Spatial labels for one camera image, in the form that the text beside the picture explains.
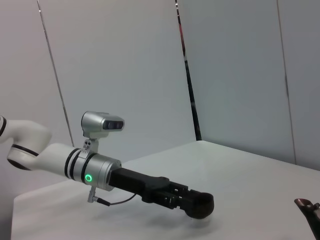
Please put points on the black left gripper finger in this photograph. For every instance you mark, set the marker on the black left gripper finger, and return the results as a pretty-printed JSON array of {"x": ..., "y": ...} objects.
[
  {"x": 183, "y": 189},
  {"x": 172, "y": 200}
]

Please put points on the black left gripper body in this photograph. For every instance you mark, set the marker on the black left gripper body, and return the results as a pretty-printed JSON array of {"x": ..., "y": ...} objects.
[{"x": 132, "y": 182}]

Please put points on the small black teacup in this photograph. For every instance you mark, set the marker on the small black teacup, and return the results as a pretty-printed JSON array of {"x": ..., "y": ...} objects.
[{"x": 202, "y": 205}]

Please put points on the black round teapot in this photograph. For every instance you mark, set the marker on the black round teapot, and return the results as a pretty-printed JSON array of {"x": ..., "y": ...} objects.
[{"x": 312, "y": 215}]

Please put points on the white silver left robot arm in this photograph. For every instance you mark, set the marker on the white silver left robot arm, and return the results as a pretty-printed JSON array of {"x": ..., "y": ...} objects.
[{"x": 57, "y": 160}]

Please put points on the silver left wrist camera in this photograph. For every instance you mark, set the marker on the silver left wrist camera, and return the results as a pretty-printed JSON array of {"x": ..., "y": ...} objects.
[{"x": 95, "y": 122}]

